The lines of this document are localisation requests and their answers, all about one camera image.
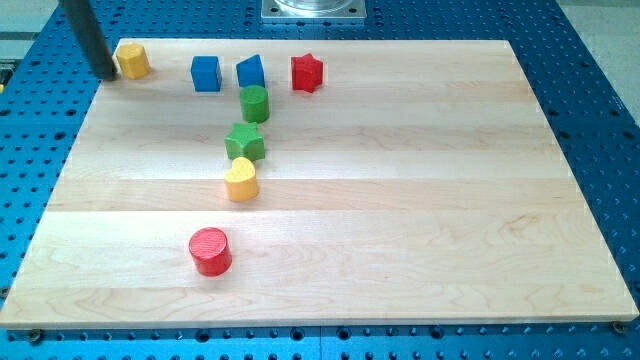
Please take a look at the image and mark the green star block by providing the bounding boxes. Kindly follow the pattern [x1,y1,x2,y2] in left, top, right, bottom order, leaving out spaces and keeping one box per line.
[224,123,266,161]

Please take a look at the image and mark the red star block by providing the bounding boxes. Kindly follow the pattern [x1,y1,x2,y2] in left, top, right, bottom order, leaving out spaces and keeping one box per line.
[291,53,324,93]

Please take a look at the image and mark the yellow heart block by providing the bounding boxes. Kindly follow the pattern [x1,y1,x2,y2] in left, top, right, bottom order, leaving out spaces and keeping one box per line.
[224,157,259,202]

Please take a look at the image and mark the light wooden board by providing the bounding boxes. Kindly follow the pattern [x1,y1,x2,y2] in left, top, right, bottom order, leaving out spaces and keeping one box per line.
[1,39,638,329]

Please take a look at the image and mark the green cylinder block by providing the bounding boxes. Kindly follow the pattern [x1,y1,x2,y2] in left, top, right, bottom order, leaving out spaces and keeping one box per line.
[240,85,270,123]

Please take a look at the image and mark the red cylinder block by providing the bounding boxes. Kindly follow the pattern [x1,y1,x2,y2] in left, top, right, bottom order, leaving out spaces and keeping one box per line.
[189,227,232,277]

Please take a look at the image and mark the blue pentagon block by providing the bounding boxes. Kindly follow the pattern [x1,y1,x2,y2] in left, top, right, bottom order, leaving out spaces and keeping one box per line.
[236,54,266,88]

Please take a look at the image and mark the blue cube block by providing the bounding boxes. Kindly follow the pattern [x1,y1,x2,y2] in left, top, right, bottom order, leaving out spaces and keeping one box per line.
[190,56,222,92]

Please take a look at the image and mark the yellow hexagon block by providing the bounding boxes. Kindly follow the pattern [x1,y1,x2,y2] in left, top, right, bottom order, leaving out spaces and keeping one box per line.
[116,43,151,80]

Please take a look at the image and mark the blue perforated table plate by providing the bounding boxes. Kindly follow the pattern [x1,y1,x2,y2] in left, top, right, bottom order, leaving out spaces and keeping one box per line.
[1,1,639,359]

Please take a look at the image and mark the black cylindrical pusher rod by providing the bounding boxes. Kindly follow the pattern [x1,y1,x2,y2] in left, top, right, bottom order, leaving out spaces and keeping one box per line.
[58,0,117,81]

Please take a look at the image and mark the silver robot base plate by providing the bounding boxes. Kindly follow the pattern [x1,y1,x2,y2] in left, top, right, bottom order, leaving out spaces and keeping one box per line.
[261,0,367,21]

